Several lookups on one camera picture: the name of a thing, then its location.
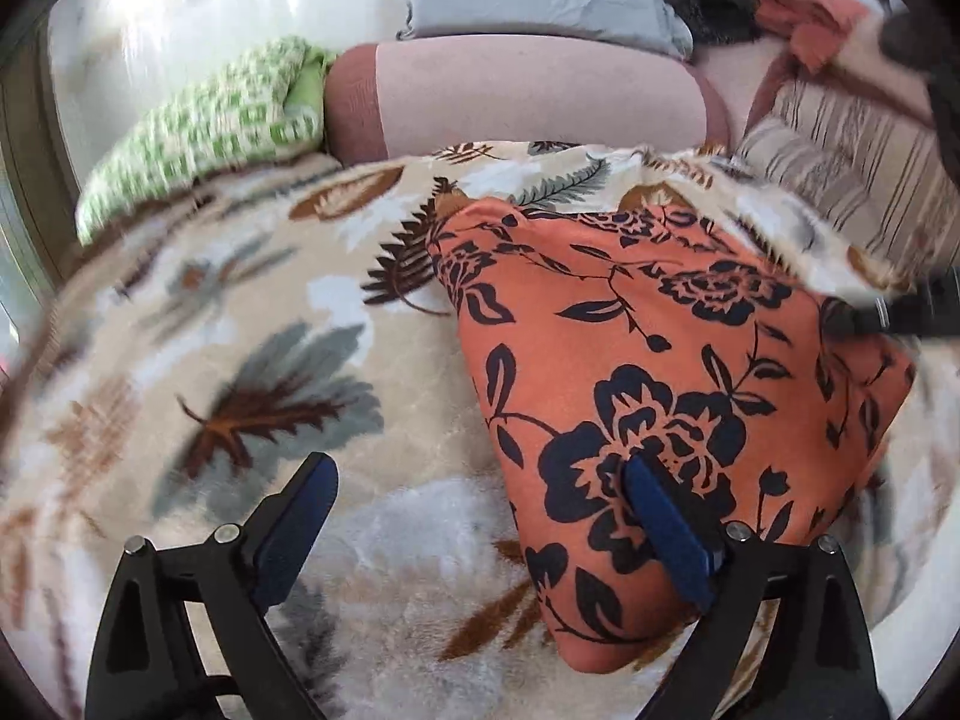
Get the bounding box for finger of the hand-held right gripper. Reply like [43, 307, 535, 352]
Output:
[821, 270, 960, 342]

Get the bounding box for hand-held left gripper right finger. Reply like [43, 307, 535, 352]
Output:
[624, 454, 893, 720]

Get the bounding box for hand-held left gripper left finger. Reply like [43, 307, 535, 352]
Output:
[86, 452, 340, 720]

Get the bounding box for orange black floral garment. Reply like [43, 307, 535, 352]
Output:
[426, 197, 917, 674]

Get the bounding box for striped cushion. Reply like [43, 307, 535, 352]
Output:
[731, 79, 960, 278]

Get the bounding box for salmon cloth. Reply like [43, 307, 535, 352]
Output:
[754, 0, 875, 74]

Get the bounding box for pink sofa backrest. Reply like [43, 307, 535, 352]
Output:
[690, 37, 796, 147]

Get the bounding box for leaf print blanket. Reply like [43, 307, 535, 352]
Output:
[0, 141, 960, 720]

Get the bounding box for pink bolster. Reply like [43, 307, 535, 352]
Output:
[324, 34, 732, 166]

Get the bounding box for green checked pillow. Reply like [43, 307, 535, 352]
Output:
[75, 36, 338, 245]

